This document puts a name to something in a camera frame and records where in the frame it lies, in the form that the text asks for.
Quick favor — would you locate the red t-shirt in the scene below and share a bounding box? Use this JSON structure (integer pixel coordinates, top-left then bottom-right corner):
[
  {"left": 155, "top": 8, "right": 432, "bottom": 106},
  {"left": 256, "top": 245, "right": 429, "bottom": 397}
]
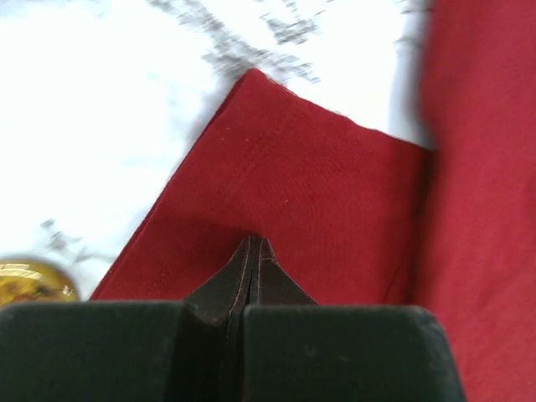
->
[{"left": 93, "top": 1, "right": 535, "bottom": 401}]

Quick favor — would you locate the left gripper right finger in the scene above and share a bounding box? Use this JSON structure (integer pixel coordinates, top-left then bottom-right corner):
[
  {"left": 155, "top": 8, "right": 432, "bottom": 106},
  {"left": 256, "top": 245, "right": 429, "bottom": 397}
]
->
[{"left": 221, "top": 237, "right": 466, "bottom": 401}]

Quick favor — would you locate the round gold brooch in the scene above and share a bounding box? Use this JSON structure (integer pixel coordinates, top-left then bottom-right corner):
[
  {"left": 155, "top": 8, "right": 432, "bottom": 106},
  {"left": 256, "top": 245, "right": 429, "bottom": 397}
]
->
[{"left": 0, "top": 258, "right": 80, "bottom": 308}]

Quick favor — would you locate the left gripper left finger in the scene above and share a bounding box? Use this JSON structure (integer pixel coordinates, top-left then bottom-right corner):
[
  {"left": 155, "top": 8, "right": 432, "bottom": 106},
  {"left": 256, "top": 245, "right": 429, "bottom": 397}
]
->
[{"left": 1, "top": 237, "right": 255, "bottom": 401}]

